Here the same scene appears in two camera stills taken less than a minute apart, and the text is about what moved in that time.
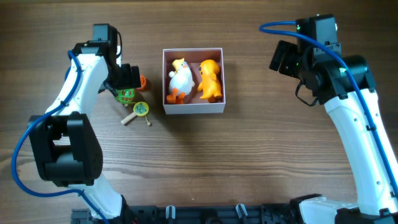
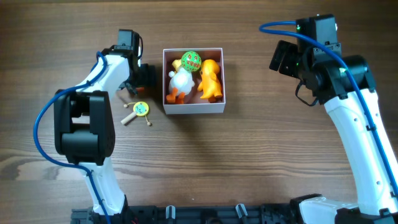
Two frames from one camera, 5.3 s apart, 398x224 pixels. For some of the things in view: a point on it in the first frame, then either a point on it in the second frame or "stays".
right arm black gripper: (278, 56) stays
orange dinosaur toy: (211, 84) stays
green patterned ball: (125, 96) → (191, 61)
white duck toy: (181, 81) stays
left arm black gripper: (130, 78) → (147, 76)
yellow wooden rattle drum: (140, 109) stays
